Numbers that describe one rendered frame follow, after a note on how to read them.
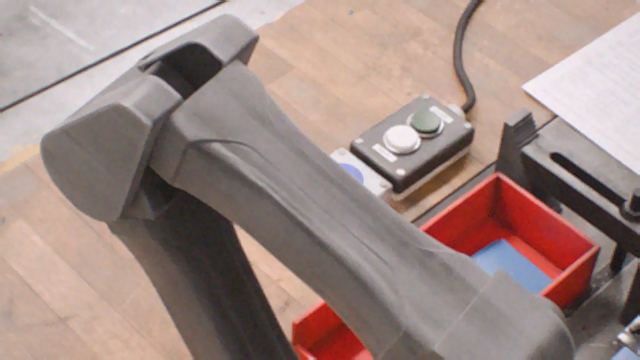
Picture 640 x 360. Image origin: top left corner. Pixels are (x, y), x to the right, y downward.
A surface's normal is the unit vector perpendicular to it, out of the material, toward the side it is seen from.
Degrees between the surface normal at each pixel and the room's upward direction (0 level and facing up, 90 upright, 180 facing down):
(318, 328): 90
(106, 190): 90
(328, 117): 0
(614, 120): 1
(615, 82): 1
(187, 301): 88
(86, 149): 90
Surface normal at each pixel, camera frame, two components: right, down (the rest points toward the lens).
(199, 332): -0.55, 0.58
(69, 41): 0.04, -0.68
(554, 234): -0.73, 0.48
